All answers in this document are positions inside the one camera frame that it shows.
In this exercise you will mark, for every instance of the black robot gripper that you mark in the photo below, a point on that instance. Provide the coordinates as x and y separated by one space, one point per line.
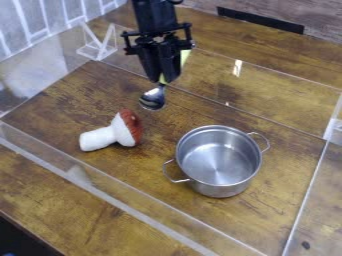
156 21

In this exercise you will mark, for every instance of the green handled metal spoon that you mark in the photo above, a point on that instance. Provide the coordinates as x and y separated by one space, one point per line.
152 99

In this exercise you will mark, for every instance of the stainless steel pot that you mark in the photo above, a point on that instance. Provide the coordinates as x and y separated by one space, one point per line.
218 158

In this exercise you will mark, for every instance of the clear acrylic triangle stand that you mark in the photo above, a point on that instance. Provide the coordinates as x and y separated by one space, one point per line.
97 49

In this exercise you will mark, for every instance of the plush mushroom toy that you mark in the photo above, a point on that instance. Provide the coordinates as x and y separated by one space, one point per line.
123 131

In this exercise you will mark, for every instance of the black strip on table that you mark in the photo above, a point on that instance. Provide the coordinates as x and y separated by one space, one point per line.
260 20

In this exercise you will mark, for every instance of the clear acrylic enclosure wall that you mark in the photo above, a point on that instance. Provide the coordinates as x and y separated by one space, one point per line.
286 215

